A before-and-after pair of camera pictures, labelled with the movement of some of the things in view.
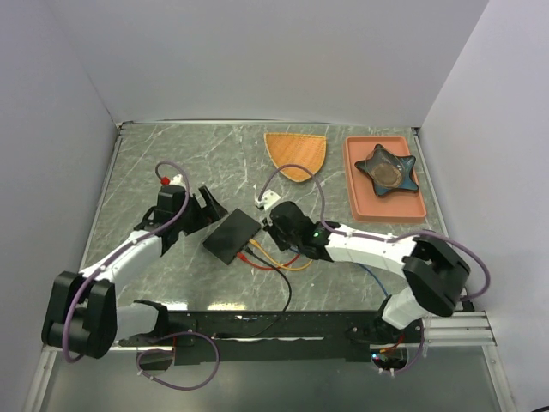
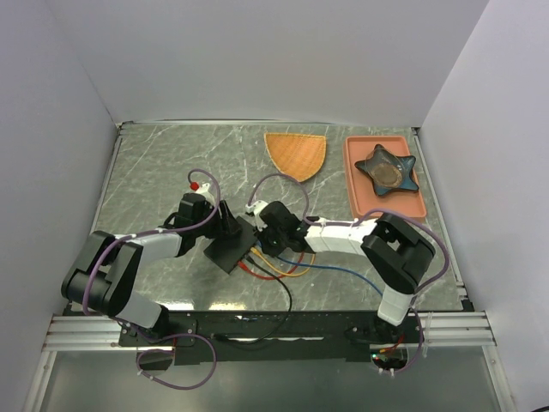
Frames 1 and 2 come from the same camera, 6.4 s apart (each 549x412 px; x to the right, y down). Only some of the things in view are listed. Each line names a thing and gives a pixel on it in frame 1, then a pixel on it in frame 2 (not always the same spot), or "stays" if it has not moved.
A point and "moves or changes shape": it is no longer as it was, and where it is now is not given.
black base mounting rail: [357, 336] stays
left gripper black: [212, 211] → [227, 226]
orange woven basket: [304, 149] stays
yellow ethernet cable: [254, 243] moves or changes shape
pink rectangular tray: [366, 205] stays
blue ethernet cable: [361, 266] → [345, 270]
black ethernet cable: [251, 252] → [262, 341]
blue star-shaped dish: [389, 171] stays
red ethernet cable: [247, 260] moves or changes shape
